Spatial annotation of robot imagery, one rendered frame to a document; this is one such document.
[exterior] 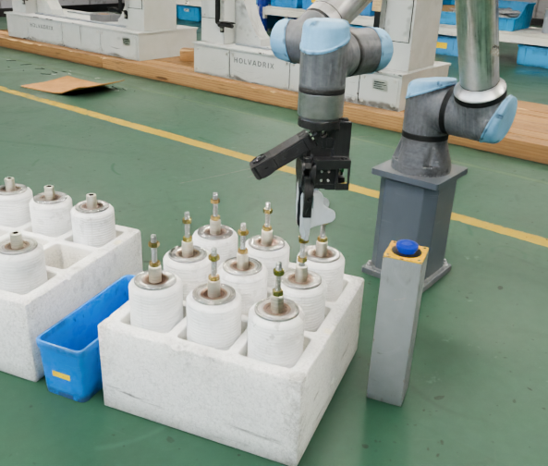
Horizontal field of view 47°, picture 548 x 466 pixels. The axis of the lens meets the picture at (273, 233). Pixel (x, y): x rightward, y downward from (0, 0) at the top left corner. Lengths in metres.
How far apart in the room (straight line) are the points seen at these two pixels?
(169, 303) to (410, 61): 2.42
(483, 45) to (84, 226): 0.95
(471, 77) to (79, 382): 1.03
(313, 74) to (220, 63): 2.97
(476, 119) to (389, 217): 0.34
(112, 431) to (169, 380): 0.15
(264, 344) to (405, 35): 2.45
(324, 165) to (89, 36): 3.97
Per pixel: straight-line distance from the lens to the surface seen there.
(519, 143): 3.01
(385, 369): 1.26
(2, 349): 1.39
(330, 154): 1.07
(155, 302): 1.13
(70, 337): 1.36
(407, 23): 3.31
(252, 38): 4.01
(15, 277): 1.32
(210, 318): 1.08
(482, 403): 1.36
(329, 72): 1.01
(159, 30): 4.63
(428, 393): 1.35
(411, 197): 1.64
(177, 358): 1.12
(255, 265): 1.21
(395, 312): 1.19
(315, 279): 1.17
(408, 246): 1.15
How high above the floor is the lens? 0.80
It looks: 24 degrees down
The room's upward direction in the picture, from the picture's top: 2 degrees clockwise
